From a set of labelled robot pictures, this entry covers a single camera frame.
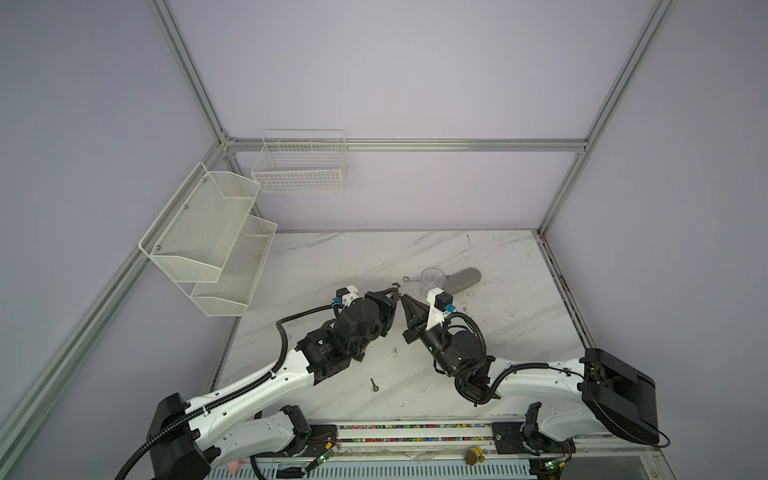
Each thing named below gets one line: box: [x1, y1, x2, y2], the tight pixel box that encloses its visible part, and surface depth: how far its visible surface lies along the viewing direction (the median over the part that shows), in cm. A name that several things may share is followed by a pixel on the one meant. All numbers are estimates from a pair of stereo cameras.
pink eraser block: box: [226, 460, 242, 476], surface depth 70 cm
